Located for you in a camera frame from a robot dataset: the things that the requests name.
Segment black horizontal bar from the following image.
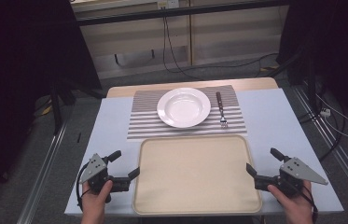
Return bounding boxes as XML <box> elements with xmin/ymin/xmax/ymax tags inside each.
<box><xmin>74</xmin><ymin>0</ymin><xmax>289</xmax><ymax>27</ymax></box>

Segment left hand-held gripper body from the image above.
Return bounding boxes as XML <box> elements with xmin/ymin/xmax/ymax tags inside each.
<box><xmin>78</xmin><ymin>153</ymin><xmax>132</xmax><ymax>203</ymax></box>

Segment metal fork with dark handle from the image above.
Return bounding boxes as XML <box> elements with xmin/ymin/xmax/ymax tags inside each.
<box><xmin>215</xmin><ymin>91</ymin><xmax>229</xmax><ymax>130</ymax></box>

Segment light blue table cover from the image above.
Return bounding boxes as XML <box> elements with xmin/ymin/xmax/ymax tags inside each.
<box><xmin>63</xmin><ymin>88</ymin><xmax>345</xmax><ymax>217</ymax></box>

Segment white wall socket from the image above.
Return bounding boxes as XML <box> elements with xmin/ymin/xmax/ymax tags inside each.
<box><xmin>157</xmin><ymin>0</ymin><xmax>180</xmax><ymax>10</ymax></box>

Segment dark curtain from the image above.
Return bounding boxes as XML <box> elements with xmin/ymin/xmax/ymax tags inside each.
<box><xmin>275</xmin><ymin>0</ymin><xmax>348</xmax><ymax>125</ymax></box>
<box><xmin>0</xmin><ymin>0</ymin><xmax>103</xmax><ymax>216</ymax></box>

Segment white floor cable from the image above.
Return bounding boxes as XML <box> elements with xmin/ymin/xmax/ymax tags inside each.
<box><xmin>314</xmin><ymin>92</ymin><xmax>348</xmax><ymax>139</ymax></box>

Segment white deep plate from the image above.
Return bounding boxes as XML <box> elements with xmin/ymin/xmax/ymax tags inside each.
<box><xmin>156</xmin><ymin>87</ymin><xmax>212</xmax><ymax>129</ymax></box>

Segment black stand legs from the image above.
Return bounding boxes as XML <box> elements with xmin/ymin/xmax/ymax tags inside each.
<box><xmin>49</xmin><ymin>77</ymin><xmax>108</xmax><ymax>135</ymax></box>

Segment aluminium floor rail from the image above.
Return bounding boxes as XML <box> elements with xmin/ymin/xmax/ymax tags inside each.
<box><xmin>291</xmin><ymin>85</ymin><xmax>348</xmax><ymax>204</ymax></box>
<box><xmin>15</xmin><ymin>122</ymin><xmax>68</xmax><ymax>224</ymax></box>

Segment beige plastic tray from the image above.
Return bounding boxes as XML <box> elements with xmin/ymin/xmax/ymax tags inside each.
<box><xmin>132</xmin><ymin>133</ymin><xmax>263</xmax><ymax>217</ymax></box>

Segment thick black floor cable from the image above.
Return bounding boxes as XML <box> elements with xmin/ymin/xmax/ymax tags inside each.
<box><xmin>297</xmin><ymin>74</ymin><xmax>347</xmax><ymax>162</ymax></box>

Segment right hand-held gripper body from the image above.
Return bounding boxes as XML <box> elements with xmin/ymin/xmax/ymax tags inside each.
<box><xmin>254</xmin><ymin>156</ymin><xmax>329</xmax><ymax>199</ymax></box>

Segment black hanging cables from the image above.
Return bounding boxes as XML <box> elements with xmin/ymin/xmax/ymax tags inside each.
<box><xmin>161</xmin><ymin>7</ymin><xmax>202</xmax><ymax>81</ymax></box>

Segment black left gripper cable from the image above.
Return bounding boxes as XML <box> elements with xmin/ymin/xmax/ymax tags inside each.
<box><xmin>76</xmin><ymin>161</ymin><xmax>92</xmax><ymax>212</ymax></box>

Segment person's right hand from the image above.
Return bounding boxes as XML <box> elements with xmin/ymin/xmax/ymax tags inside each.
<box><xmin>267</xmin><ymin>180</ymin><xmax>314</xmax><ymax>218</ymax></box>

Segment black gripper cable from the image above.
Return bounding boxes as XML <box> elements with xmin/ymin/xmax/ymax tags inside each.
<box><xmin>299</xmin><ymin>185</ymin><xmax>319</xmax><ymax>224</ymax></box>
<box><xmin>76</xmin><ymin>161</ymin><xmax>92</xmax><ymax>212</ymax></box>

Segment black metal bracket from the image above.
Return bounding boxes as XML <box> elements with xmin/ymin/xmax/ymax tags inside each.
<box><xmin>114</xmin><ymin>49</ymin><xmax>157</xmax><ymax>67</ymax></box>

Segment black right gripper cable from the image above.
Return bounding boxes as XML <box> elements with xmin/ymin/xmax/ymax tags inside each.
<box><xmin>299</xmin><ymin>185</ymin><xmax>319</xmax><ymax>224</ymax></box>

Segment beige cabinet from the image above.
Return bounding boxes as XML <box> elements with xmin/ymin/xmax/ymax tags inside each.
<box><xmin>79</xmin><ymin>6</ymin><xmax>289</xmax><ymax>80</ymax></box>

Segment grey striped placemat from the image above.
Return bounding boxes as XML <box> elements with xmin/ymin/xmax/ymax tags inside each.
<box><xmin>126</xmin><ymin>84</ymin><xmax>248</xmax><ymax>142</ymax></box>

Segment person's left hand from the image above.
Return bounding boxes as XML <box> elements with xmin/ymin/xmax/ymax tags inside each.
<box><xmin>81</xmin><ymin>179</ymin><xmax>114</xmax><ymax>217</ymax></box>

